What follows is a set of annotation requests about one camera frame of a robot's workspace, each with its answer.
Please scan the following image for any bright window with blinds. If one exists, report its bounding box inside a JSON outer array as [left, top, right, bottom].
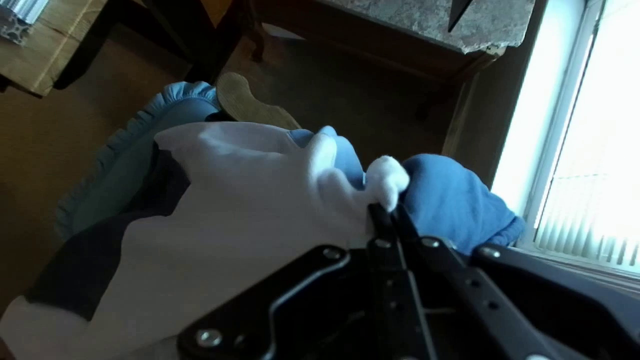
[[492, 0, 640, 275]]

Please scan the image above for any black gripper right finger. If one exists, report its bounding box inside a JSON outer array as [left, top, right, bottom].
[[392, 205, 640, 360]]

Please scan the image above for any white blue navy hoodie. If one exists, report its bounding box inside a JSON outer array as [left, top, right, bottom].
[[0, 118, 527, 360]]

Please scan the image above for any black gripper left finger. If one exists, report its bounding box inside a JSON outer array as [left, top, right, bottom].
[[175, 202, 435, 360]]

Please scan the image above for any blue ruffled seat cushion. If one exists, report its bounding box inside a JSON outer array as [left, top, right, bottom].
[[51, 78, 226, 240]]

